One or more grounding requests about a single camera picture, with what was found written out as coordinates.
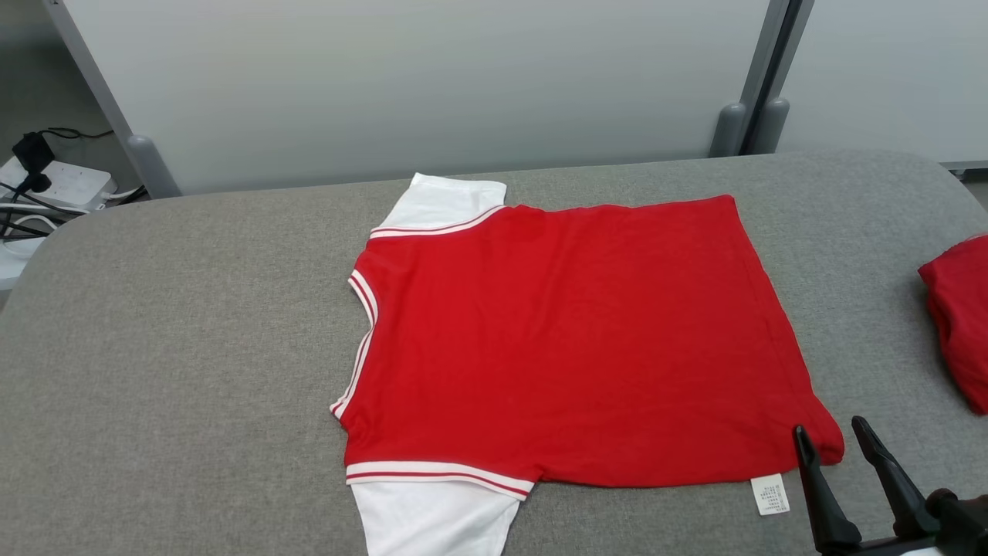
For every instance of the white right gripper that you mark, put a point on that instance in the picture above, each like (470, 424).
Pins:
(880, 548)

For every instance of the red shorts white trim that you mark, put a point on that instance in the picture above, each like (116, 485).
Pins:
(965, 324)

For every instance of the red shirt white sleeves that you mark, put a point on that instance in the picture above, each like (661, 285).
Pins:
(579, 347)

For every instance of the narrow pale partition panel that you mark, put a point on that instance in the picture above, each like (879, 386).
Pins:
(888, 77)

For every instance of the wide pale partition panel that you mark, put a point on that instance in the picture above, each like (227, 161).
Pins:
(424, 77)

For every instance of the white power strip with adapter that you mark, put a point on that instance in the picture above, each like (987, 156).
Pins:
(73, 181)

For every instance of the plain white power strip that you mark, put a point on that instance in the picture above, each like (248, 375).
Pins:
(15, 266)

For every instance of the black plug adapter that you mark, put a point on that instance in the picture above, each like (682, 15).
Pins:
(32, 150)

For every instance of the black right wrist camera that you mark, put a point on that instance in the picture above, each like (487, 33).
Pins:
(965, 525)

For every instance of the grey partition post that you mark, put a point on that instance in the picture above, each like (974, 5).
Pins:
(154, 166)
(768, 127)
(727, 131)

